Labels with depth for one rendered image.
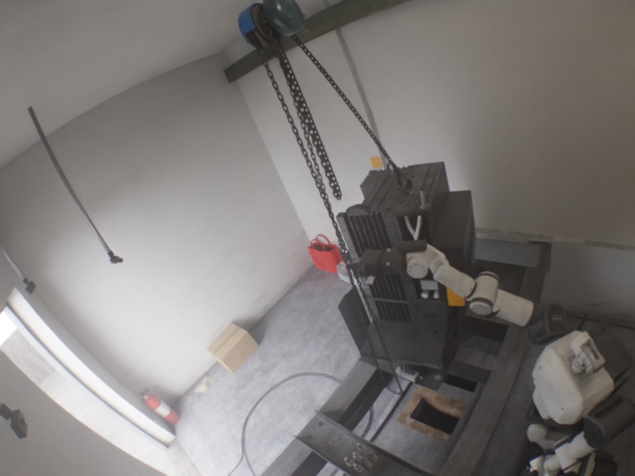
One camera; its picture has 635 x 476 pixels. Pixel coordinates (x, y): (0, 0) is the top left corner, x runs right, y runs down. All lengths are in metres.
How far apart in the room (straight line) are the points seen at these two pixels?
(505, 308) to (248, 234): 2.84
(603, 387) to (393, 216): 1.01
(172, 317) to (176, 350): 0.38
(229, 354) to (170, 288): 0.89
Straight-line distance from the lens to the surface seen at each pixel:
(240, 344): 3.25
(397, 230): 1.30
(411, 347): 1.63
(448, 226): 1.32
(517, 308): 1.09
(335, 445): 1.74
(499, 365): 1.81
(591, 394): 1.05
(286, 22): 0.89
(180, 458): 3.24
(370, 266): 1.01
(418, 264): 0.94
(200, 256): 3.17
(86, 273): 2.95
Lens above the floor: 2.22
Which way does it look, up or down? 28 degrees down
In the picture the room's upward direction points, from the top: 24 degrees counter-clockwise
